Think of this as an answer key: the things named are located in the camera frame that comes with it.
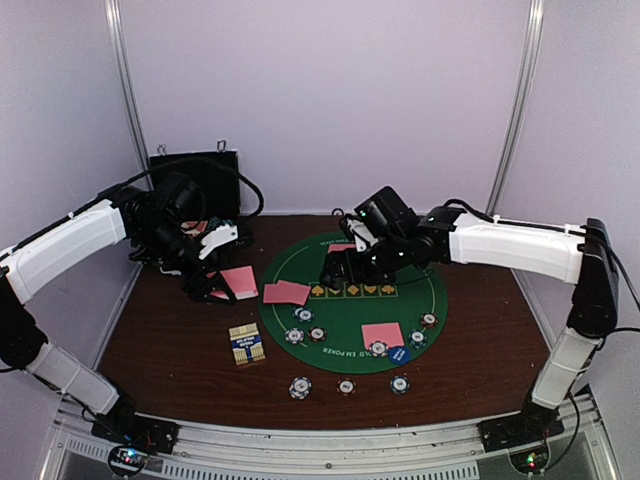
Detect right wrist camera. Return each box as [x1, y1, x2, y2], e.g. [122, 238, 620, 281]
[355, 186, 419, 238]

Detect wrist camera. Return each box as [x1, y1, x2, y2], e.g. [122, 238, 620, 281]
[152, 172, 204, 222]
[355, 186, 419, 238]

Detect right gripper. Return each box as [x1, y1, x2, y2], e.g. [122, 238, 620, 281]
[319, 233, 410, 291]

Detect pink playing card deck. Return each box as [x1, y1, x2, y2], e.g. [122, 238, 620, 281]
[206, 266, 259, 302]

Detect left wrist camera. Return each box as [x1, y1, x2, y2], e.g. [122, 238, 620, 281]
[152, 172, 204, 222]

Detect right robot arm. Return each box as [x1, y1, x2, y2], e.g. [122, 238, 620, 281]
[319, 191, 629, 442]

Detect clear card box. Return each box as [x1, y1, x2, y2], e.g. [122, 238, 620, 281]
[229, 323, 266, 366]

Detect blue white chips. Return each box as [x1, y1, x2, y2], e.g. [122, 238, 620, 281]
[367, 340, 389, 358]
[284, 328, 306, 345]

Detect blue round button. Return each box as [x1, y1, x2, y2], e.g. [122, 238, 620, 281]
[388, 346, 411, 365]

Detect red card deck in case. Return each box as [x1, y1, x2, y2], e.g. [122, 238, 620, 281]
[181, 221, 208, 237]

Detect blue white chip stack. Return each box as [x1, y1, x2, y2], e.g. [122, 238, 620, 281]
[289, 376, 312, 400]

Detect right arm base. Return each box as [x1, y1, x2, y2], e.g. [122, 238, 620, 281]
[477, 414, 565, 453]

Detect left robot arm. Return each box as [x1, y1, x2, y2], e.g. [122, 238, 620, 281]
[1, 173, 247, 444]

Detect green blue chip stack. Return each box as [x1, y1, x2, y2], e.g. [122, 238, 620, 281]
[389, 375, 410, 395]

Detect brown chip stack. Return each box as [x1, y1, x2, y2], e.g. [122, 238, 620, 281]
[336, 378, 356, 396]

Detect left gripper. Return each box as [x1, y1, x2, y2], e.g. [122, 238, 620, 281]
[136, 218, 237, 304]

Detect black poker case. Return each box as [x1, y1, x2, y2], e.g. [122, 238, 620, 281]
[148, 150, 241, 221]

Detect single dealt pink card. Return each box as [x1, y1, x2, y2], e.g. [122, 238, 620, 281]
[263, 283, 289, 304]

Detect round green poker mat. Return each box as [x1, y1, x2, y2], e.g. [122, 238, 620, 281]
[259, 231, 448, 375]

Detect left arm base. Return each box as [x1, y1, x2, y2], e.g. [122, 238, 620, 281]
[91, 416, 180, 454]

